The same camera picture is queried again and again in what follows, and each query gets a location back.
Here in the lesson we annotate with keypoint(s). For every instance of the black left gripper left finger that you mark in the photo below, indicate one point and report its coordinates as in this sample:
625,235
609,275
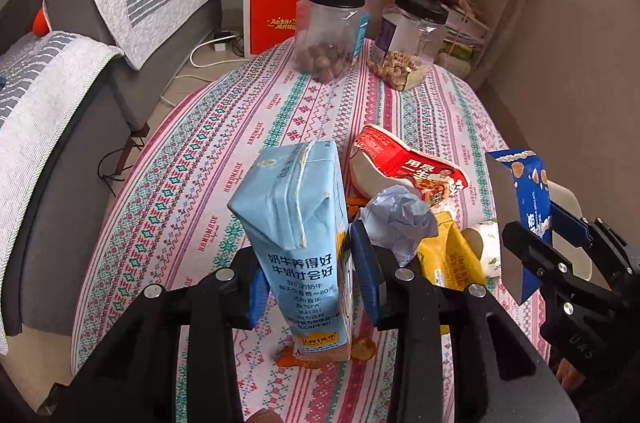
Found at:
131,376

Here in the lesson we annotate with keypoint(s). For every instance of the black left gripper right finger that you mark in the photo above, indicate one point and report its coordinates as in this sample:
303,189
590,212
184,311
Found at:
498,374

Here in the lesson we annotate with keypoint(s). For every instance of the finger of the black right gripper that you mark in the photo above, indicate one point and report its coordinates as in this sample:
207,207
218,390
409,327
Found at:
529,263
581,232

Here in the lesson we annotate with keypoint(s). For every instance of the dark blue cardboard box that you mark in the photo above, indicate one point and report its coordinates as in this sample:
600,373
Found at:
519,184

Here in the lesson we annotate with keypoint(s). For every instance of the yellow snack wrapper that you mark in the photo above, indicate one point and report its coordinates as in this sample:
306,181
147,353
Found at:
447,260

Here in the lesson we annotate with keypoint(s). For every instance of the orange peel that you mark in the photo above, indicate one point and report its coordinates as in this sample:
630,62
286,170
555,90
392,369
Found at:
361,349

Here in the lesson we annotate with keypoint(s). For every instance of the light blue paper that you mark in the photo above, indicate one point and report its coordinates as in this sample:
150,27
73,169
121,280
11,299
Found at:
398,220

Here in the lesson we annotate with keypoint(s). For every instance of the light blue milk carton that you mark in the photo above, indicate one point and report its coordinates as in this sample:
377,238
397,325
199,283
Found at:
292,207

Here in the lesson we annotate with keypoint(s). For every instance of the white trash bin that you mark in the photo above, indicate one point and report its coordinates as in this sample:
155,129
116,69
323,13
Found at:
581,262

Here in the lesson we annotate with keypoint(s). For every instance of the white paper cup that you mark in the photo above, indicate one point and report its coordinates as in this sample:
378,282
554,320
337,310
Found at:
484,240

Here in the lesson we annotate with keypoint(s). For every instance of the patterned pink tablecloth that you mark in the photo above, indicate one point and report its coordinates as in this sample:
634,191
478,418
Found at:
171,225

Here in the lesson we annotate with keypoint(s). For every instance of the red instant noodle cup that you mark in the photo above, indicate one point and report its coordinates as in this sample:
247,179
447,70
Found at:
379,160

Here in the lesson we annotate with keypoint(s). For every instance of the grey sofa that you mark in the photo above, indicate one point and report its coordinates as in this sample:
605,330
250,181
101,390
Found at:
53,248

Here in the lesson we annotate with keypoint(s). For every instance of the clear jar with peanuts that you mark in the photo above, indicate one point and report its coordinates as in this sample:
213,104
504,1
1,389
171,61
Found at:
408,42

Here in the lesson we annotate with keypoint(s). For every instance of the white quilted sofa cover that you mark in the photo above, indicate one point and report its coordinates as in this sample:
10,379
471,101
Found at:
43,82

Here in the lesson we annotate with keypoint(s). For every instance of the clear jar with hazelnuts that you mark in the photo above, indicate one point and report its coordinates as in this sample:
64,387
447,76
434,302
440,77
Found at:
329,36

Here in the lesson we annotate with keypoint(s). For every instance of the red gift box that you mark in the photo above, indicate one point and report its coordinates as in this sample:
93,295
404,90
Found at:
271,22

